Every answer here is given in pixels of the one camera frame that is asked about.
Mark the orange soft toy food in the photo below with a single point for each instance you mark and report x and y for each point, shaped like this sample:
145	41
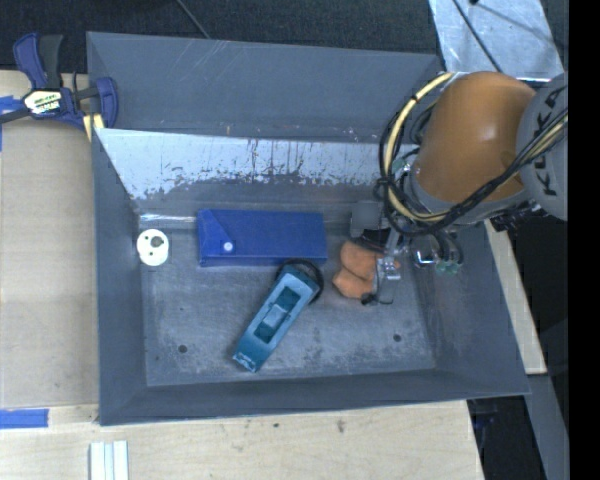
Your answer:
355	268

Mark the white round disc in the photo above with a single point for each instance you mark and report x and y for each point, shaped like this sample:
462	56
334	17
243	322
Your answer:
153	248

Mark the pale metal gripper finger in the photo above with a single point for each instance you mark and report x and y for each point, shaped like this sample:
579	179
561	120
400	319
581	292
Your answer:
387	288

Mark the blue box with white button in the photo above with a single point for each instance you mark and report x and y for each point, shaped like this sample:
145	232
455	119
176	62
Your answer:
270	238

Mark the teal hand tool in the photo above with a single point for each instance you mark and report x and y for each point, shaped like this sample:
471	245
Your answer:
275	315

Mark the grey metal bin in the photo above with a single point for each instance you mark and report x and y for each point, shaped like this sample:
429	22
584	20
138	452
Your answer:
205	328

